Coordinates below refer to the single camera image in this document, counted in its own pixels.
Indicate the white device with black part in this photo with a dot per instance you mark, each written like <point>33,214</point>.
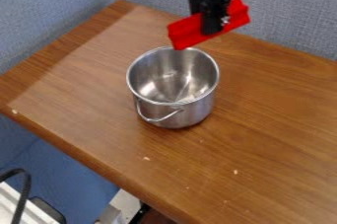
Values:
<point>37,214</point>

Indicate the stainless steel pot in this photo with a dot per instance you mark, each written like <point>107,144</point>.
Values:
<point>174,83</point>

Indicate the red rectangular block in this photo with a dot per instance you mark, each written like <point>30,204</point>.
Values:
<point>185,32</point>

